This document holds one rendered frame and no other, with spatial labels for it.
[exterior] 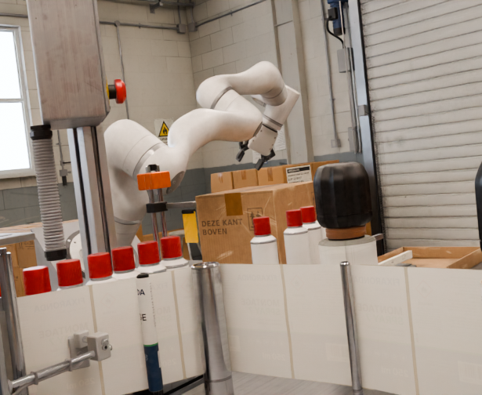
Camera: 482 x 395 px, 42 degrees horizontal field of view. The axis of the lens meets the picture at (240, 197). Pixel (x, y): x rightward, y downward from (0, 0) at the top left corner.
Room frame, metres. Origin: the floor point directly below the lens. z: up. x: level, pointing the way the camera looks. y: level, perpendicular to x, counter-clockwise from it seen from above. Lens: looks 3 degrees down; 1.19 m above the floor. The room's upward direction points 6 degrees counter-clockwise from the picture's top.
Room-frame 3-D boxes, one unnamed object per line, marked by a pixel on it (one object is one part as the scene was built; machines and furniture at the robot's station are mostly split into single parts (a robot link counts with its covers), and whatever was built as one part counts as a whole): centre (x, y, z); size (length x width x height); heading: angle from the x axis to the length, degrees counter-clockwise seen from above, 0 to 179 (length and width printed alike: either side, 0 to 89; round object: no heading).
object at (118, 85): (0.98, 0.17, 1.33); 0.04 x 0.03 x 0.04; 16
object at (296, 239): (1.30, -0.11, 0.98); 0.05 x 0.05 x 0.20
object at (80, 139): (1.10, 0.26, 1.16); 0.04 x 0.04 x 0.67; 51
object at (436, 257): (1.81, -0.51, 0.85); 0.30 x 0.26 x 0.04; 141
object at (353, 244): (0.92, -0.15, 1.03); 0.09 x 0.09 x 0.30
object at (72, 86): (1.01, 0.25, 1.38); 0.17 x 0.10 x 0.19; 16
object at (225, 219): (1.77, -0.05, 0.99); 0.30 x 0.24 x 0.27; 150
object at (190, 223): (1.09, 0.09, 1.09); 0.03 x 0.01 x 0.06; 51
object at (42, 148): (0.97, 0.30, 1.18); 0.04 x 0.04 x 0.21
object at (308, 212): (1.35, -0.14, 0.98); 0.05 x 0.05 x 0.20
